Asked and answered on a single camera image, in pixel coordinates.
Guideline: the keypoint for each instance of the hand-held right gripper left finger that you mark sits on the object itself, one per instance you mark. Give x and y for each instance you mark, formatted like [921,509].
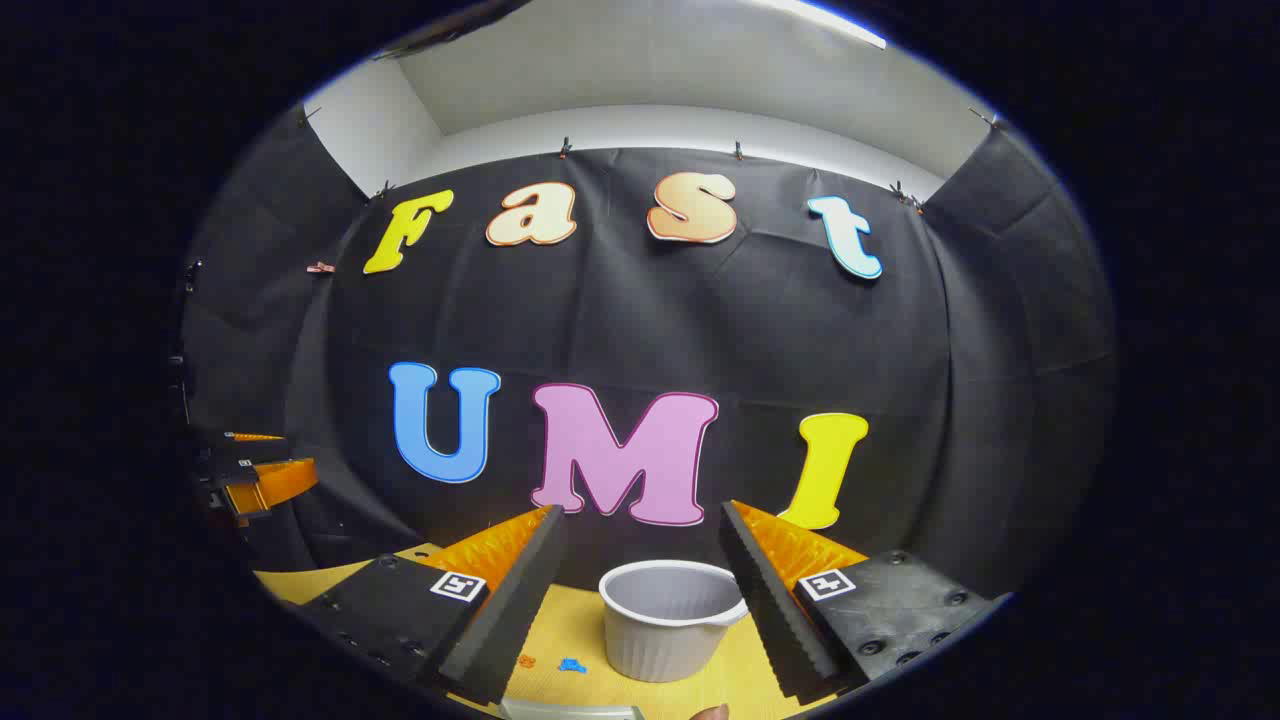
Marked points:
[515,620]

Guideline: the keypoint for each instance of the small white dustpan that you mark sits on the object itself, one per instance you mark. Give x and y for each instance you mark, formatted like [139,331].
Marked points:
[570,711]

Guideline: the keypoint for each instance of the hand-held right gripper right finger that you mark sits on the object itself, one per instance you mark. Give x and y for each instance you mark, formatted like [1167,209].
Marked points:
[770,620]

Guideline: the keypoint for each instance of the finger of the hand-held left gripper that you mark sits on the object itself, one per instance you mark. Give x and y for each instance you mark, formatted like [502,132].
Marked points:
[285,480]
[255,445]

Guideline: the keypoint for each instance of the blue paper scrap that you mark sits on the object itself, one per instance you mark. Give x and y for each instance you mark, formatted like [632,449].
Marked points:
[572,665]

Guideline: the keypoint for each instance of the white ribbed garbage bin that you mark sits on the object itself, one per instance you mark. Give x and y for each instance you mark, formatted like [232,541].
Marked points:
[665,625]

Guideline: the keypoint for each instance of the wooden desktop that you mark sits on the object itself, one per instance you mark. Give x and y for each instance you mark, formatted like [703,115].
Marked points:
[575,625]

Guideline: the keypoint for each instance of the black backdrop cloth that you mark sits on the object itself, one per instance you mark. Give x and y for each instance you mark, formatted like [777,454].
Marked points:
[640,320]

